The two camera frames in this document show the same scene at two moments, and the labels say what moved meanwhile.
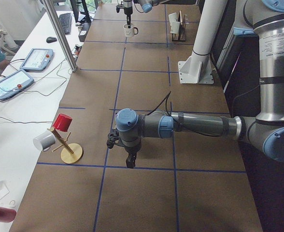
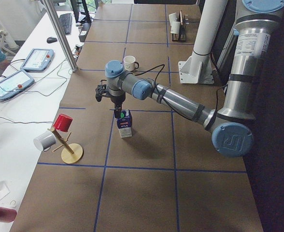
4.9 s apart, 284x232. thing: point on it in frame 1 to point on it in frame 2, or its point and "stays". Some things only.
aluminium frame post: [50, 8] stays
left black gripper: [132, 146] to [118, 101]
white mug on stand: [44, 141] stays
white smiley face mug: [130, 32] to [129, 63]
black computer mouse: [49, 39] stays
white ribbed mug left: [172, 18] stays
